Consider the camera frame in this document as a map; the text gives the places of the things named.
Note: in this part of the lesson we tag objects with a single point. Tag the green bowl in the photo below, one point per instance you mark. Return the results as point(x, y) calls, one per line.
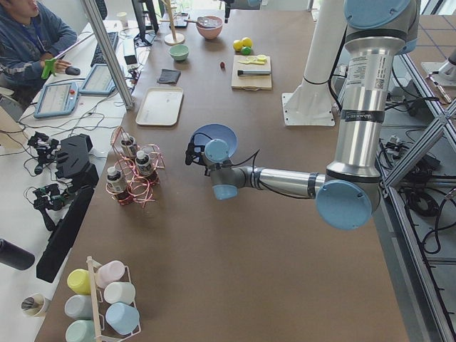
point(179, 52)

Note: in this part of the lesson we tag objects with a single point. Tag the mint cup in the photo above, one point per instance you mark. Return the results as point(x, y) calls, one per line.
point(80, 331)

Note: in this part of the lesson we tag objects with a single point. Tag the yellow lemon outer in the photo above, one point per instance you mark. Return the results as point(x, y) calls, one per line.
point(247, 42)

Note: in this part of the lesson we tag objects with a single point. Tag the wooden cutting board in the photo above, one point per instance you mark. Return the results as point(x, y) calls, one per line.
point(250, 82)

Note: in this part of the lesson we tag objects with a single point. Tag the aluminium frame post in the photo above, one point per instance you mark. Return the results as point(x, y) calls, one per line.
point(94, 18)

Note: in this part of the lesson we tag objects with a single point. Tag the blue cup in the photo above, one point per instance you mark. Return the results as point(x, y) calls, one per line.
point(123, 318)

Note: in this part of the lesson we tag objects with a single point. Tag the blue teach pendant near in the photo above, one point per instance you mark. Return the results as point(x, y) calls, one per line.
point(56, 100)

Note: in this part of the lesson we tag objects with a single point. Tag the white cup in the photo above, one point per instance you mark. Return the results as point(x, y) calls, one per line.
point(117, 291)

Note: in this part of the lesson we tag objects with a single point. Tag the green lime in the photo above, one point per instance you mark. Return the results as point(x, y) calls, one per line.
point(246, 51)

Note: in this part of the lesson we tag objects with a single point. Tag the grey folded cloth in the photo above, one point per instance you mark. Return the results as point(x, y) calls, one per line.
point(169, 76)

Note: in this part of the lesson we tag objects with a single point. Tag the seated person blue hoodie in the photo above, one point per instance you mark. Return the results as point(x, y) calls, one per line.
point(30, 35)

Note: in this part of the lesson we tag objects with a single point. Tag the yellow cup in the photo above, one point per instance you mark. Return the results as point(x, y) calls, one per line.
point(79, 282)

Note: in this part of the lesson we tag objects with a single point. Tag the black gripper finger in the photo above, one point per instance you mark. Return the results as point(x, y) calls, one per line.
point(226, 14)

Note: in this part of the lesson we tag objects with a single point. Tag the pink cup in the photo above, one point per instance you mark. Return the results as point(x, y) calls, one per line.
point(109, 273)

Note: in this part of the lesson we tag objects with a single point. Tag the tea bottle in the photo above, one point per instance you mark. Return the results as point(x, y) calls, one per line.
point(128, 145)
point(117, 185)
point(145, 167)

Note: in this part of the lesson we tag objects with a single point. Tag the white wire cup rack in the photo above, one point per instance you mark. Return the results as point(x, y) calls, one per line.
point(103, 331)

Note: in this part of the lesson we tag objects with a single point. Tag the paper cup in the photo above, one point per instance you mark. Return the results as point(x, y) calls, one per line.
point(36, 305)

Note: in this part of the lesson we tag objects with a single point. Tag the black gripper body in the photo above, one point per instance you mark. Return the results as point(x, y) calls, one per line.
point(198, 159)

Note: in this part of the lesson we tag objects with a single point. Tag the lemon half lower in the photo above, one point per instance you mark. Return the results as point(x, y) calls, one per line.
point(261, 57)

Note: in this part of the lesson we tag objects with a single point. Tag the black thermos bottle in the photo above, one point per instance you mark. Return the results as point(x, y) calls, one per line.
point(15, 257)

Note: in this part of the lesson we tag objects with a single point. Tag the yellow lemon near bowl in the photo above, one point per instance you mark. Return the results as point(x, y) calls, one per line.
point(237, 45)

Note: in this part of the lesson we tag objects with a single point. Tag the copper wire bottle rack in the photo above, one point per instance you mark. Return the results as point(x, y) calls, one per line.
point(140, 188)

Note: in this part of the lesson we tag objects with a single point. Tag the grey cup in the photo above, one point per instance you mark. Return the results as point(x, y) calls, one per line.
point(79, 307)

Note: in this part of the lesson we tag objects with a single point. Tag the steel muddler black cap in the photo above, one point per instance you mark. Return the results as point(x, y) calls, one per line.
point(253, 73)

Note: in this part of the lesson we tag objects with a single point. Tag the blue plate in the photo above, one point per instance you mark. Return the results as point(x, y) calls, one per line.
point(219, 141)

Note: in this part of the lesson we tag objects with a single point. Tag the black computer mouse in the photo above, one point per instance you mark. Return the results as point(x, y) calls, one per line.
point(73, 71)

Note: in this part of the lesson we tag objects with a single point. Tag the blue teach pendant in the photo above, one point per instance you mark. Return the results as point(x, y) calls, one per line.
point(98, 82)
point(56, 100)

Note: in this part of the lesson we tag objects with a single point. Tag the yellow plastic knife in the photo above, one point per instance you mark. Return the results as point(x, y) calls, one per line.
point(252, 61)

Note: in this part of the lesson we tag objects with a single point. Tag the blue teach pendant far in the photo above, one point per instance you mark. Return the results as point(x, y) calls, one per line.
point(98, 82)

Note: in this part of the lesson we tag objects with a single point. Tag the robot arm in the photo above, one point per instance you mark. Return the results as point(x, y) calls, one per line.
point(347, 193)

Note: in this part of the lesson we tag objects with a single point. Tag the pink bowl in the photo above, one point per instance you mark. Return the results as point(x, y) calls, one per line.
point(211, 32)

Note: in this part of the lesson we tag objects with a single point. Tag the wooden cup tree stand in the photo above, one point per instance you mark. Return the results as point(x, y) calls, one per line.
point(174, 38)

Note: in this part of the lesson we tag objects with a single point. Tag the cream rabbit tray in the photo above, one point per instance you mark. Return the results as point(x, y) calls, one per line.
point(160, 107)

